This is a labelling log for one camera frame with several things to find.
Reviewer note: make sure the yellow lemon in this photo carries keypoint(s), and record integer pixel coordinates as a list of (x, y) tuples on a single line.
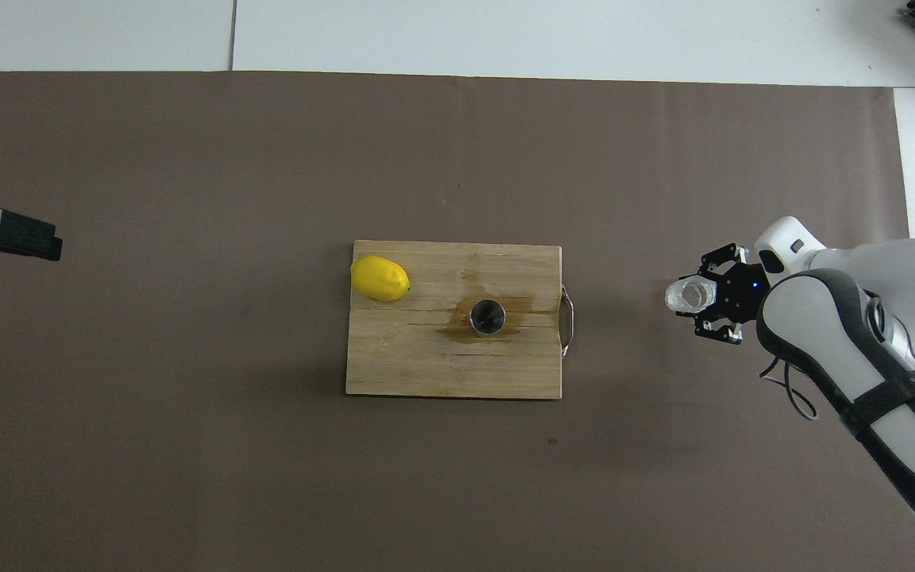
[(380, 278)]

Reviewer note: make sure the brown paper table mat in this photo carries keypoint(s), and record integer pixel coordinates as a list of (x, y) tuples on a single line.
[(187, 397)]

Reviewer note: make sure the steel double jigger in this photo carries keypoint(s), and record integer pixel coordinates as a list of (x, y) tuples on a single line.
[(488, 318)]

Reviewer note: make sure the clear textured cup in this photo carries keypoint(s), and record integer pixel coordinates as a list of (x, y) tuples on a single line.
[(688, 295)]

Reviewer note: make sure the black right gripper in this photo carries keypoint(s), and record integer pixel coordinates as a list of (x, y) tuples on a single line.
[(742, 292)]

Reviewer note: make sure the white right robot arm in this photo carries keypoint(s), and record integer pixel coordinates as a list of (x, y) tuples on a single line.
[(886, 278)]

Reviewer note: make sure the wooden cutting board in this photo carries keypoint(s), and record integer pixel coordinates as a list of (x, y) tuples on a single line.
[(426, 357)]

